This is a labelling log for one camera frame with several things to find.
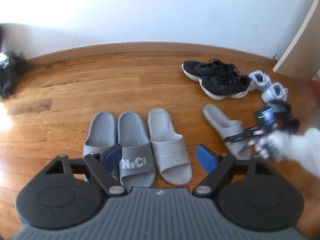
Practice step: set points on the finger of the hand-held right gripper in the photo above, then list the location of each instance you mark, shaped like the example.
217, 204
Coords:
240, 137

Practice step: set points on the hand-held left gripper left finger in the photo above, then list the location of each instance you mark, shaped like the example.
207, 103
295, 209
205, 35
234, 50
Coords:
112, 157

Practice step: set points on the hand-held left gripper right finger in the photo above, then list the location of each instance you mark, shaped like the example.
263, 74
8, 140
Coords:
206, 158

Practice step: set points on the light grey fabric slipper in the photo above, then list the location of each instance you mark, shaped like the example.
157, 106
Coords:
170, 150
225, 125

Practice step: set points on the black knit house slipper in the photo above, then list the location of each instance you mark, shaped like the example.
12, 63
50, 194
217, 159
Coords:
291, 125
281, 106

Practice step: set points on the grey slide sandal white print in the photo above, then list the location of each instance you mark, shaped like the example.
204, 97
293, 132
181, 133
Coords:
133, 150

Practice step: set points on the plain grey slide sandal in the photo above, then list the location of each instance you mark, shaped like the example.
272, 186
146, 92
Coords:
100, 132

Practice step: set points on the person's right hand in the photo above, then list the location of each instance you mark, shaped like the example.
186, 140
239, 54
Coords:
271, 145

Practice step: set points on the white sneaker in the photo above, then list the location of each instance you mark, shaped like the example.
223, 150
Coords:
260, 80
275, 92

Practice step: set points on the black mesh sneaker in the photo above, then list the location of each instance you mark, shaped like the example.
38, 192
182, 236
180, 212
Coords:
207, 68
222, 86

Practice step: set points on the red threshold strip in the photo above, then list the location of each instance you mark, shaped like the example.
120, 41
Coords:
315, 86

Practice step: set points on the beige wooden door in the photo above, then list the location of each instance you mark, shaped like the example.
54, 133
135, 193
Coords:
300, 42

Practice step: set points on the wooden baseboard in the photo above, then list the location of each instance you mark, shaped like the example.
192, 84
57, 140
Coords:
150, 48

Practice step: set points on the black wrapped bouquet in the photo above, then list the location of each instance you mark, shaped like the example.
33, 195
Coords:
8, 75

